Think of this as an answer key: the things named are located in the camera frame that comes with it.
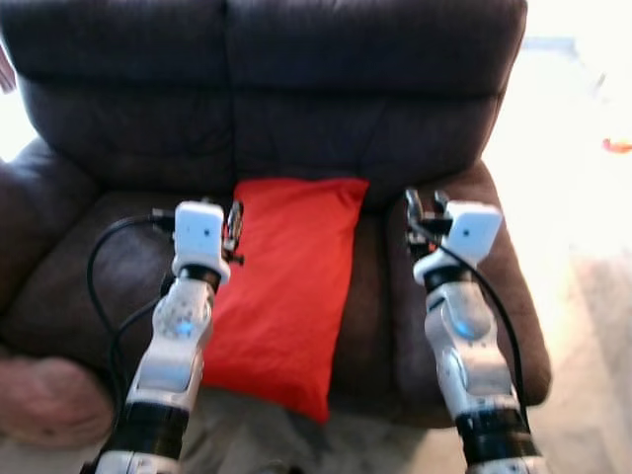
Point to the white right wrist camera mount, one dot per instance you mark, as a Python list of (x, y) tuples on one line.
[(474, 232)]

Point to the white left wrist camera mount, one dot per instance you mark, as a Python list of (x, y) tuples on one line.
[(197, 232)]

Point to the grey-brown fabric sofa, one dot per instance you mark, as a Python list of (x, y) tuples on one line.
[(375, 128)]

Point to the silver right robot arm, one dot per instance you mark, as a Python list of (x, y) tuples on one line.
[(464, 346)]

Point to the brown armchair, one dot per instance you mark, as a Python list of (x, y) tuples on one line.
[(49, 400)]

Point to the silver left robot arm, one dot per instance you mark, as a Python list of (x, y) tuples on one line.
[(173, 355)]

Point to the red pillow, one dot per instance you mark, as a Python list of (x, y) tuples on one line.
[(286, 296)]

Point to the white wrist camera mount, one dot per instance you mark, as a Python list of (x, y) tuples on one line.
[(197, 232), (474, 232)]

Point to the small red floor object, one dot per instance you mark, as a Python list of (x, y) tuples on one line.
[(617, 146)]

